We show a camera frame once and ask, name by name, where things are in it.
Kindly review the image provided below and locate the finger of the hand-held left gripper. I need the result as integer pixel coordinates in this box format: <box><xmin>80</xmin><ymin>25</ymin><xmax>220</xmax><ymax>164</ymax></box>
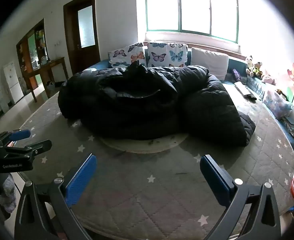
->
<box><xmin>0</xmin><ymin>129</ymin><xmax>32</xmax><ymax>146</ymax></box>
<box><xmin>4</xmin><ymin>140</ymin><xmax>53</xmax><ymax>159</ymax></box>

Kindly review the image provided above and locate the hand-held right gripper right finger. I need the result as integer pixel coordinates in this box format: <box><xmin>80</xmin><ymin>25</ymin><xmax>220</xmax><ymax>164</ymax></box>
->
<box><xmin>199</xmin><ymin>154</ymin><xmax>282</xmax><ymax>240</ymax></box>

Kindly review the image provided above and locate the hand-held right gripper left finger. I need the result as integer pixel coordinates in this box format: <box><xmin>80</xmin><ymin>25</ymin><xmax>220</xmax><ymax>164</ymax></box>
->
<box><xmin>14</xmin><ymin>153</ymin><xmax>97</xmax><ymax>240</ymax></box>

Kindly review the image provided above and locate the black down jacket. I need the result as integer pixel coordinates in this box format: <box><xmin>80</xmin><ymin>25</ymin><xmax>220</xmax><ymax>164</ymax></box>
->
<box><xmin>58</xmin><ymin>61</ymin><xmax>257</xmax><ymax>147</ymax></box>

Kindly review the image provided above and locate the person's left forearm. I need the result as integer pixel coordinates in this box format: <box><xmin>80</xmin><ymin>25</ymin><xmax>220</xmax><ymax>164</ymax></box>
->
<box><xmin>0</xmin><ymin>173</ymin><xmax>17</xmax><ymax>214</ymax></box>

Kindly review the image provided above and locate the white refrigerator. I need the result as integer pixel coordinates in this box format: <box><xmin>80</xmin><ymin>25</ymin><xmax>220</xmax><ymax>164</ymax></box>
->
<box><xmin>3</xmin><ymin>61</ymin><xmax>25</xmax><ymax>105</ymax></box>

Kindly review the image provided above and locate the round beige mat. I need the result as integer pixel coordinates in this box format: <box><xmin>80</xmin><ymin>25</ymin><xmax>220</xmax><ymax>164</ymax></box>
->
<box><xmin>99</xmin><ymin>132</ymin><xmax>189</xmax><ymax>154</ymax></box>

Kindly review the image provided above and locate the grey star quilted mattress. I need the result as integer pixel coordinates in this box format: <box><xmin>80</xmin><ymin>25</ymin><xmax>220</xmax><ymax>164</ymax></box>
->
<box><xmin>0</xmin><ymin>80</ymin><xmax>294</xmax><ymax>238</ymax></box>

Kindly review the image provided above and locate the wooden desk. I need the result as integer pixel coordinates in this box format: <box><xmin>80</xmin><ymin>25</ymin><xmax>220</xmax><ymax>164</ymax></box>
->
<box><xmin>21</xmin><ymin>56</ymin><xmax>70</xmax><ymax>103</ymax></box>

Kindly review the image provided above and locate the wooden display cabinet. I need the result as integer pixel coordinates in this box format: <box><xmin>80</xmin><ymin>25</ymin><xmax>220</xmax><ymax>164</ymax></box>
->
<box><xmin>16</xmin><ymin>18</ymin><xmax>50</xmax><ymax>90</ymax></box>

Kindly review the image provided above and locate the white remote control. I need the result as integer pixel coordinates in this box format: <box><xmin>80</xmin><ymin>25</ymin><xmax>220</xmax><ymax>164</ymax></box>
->
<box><xmin>234</xmin><ymin>81</ymin><xmax>254</xmax><ymax>97</ymax></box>

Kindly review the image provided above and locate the butterfly print bag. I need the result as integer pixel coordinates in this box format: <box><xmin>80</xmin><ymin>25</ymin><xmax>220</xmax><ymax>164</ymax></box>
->
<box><xmin>263</xmin><ymin>87</ymin><xmax>294</xmax><ymax>120</ymax></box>

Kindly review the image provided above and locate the dark wooden door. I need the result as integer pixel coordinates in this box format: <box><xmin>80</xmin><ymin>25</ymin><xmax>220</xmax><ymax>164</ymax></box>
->
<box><xmin>63</xmin><ymin>0</ymin><xmax>101</xmax><ymax>75</ymax></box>

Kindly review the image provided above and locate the pink plush toy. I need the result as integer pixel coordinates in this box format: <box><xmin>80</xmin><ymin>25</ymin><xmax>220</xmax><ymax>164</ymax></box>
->
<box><xmin>261</xmin><ymin>70</ymin><xmax>276</xmax><ymax>85</ymax></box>

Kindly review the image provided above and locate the brown bear plush toy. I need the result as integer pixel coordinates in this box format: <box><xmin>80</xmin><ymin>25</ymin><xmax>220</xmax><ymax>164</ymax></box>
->
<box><xmin>249</xmin><ymin>61</ymin><xmax>264</xmax><ymax>78</ymax></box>

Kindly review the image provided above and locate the white pillow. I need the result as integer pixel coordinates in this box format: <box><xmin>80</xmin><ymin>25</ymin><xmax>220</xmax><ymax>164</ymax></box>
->
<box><xmin>191</xmin><ymin>47</ymin><xmax>229</xmax><ymax>81</ymax></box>

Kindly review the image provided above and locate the panda plush toy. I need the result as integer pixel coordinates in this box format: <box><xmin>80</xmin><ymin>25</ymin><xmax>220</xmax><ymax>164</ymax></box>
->
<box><xmin>245</xmin><ymin>55</ymin><xmax>255</xmax><ymax>77</ymax></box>

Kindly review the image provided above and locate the butterfly print pillow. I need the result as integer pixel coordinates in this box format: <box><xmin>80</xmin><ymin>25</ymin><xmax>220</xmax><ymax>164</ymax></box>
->
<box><xmin>146</xmin><ymin>42</ymin><xmax>189</xmax><ymax>68</ymax></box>
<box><xmin>108</xmin><ymin>42</ymin><xmax>147</xmax><ymax>68</ymax></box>

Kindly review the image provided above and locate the green framed window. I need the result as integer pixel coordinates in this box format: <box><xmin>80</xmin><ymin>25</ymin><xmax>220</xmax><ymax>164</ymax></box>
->
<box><xmin>144</xmin><ymin>0</ymin><xmax>239</xmax><ymax>44</ymax></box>

